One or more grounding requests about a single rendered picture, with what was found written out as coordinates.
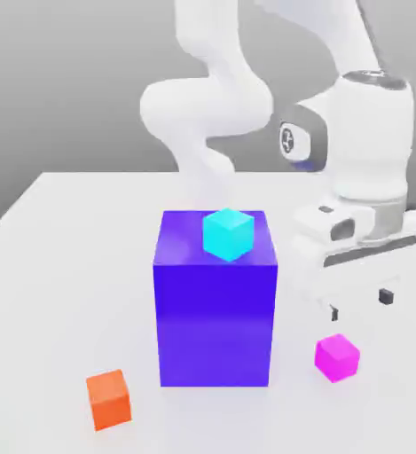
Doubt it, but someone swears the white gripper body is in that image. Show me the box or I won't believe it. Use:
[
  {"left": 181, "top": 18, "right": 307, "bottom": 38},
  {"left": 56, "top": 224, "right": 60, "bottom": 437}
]
[{"left": 298, "top": 202, "right": 416, "bottom": 303}]

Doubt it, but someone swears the small magenta cube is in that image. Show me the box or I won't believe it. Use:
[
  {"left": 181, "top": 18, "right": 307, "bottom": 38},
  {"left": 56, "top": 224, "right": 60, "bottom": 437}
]
[{"left": 313, "top": 333, "right": 362, "bottom": 385}]

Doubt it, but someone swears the small cyan cube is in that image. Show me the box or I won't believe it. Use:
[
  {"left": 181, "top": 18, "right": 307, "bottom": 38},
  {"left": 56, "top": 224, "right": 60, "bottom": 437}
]
[{"left": 201, "top": 207, "right": 255, "bottom": 264}]

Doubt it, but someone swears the small orange cube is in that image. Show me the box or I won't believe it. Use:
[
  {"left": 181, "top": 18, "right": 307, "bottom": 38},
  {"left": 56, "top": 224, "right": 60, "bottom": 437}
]
[{"left": 85, "top": 368, "right": 133, "bottom": 433}]

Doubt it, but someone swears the large purple box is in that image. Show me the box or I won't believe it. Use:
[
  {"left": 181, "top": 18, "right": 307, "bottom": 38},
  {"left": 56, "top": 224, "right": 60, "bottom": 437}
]
[{"left": 152, "top": 209, "right": 279, "bottom": 388}]

